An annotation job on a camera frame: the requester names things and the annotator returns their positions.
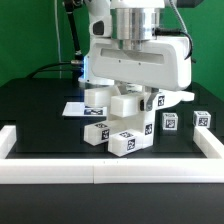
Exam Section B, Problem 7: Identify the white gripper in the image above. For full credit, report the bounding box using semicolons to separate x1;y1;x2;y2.
89;36;191;112

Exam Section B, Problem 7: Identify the white chair back part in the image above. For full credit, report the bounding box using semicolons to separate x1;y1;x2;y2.
84;86;194;118

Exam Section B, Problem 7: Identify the white chair seat part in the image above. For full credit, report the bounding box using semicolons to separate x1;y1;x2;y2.
114;117;154;149

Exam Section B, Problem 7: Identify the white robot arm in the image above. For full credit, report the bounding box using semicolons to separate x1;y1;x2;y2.
63;0;204;92

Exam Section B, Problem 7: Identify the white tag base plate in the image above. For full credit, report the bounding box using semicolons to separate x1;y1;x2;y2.
62;102;107;117

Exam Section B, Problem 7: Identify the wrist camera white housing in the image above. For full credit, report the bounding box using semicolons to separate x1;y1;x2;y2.
89;17;112;39

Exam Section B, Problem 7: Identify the black cable bundle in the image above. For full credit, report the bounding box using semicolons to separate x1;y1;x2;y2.
26;61;84;80

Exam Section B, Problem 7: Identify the white U-shaped fence frame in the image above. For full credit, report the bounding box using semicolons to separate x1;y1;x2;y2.
0;125;224;184

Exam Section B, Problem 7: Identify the white hanging cable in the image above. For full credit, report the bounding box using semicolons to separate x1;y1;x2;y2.
53;0;64;80

